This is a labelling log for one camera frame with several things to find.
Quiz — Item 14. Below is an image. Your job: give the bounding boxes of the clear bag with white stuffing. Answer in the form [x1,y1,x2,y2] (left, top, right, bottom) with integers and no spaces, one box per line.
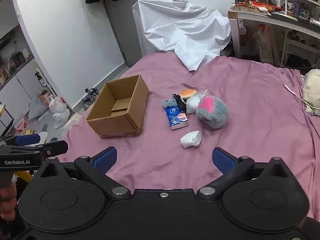
[186,89,208,115]

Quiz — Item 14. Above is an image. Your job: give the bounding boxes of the grey door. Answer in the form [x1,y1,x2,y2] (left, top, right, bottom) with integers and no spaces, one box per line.
[103,0,143,67]

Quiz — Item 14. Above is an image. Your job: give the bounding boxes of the white draped cover sheet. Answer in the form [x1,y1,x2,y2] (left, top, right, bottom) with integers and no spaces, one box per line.
[132,0,231,72]

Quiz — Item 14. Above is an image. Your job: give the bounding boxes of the white storage cabinet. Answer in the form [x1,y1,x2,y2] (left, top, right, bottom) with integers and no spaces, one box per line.
[1,25,50,135]

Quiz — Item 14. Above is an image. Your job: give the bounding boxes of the cardboard box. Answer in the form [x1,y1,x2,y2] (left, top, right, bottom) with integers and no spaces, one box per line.
[86,75,149,138]

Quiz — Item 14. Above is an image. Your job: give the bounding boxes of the person's left hand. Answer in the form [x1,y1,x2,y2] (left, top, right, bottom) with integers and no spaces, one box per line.
[0,182,17,220]

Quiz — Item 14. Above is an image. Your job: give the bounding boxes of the beige pillow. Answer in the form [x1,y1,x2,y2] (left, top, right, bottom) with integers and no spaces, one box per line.
[303,69,320,116]

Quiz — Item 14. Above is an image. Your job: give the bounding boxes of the white desk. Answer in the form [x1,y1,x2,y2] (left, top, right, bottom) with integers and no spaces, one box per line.
[228,5,319,59]

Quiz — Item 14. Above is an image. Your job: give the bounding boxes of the grey pink plush toy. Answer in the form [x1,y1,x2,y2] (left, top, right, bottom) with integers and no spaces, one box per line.
[196,96,229,129]

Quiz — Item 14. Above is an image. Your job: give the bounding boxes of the grey sneakers pair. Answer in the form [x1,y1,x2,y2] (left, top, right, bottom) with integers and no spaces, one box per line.
[81,88,99,110]

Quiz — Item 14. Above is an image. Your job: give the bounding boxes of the white charging cable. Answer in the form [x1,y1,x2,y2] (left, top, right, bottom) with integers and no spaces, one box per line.
[284,84,320,113]

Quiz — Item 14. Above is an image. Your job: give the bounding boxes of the pink bed sheet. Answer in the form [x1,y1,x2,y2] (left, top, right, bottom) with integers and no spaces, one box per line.
[60,53,319,219]

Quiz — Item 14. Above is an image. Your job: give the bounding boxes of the white plastic bag on floor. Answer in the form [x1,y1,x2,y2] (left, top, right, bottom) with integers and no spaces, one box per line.
[49,95,71,129]

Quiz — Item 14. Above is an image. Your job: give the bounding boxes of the small grey plush toy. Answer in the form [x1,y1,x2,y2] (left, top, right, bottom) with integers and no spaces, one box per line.
[162,98,177,108]

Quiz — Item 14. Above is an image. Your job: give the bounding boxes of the blue tissue pack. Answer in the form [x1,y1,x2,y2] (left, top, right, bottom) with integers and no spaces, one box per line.
[165,106,189,131]

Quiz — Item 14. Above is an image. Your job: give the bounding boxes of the black dotted fabric pouch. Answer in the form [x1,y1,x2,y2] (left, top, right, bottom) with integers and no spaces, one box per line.
[172,94,186,112]

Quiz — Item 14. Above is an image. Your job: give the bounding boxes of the plush hamburger toy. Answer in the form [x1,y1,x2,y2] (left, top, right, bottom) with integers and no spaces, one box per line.
[180,89,197,99]

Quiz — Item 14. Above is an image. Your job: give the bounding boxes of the white crumpled tissue bag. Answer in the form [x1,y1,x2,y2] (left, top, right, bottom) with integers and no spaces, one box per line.
[180,131,202,148]

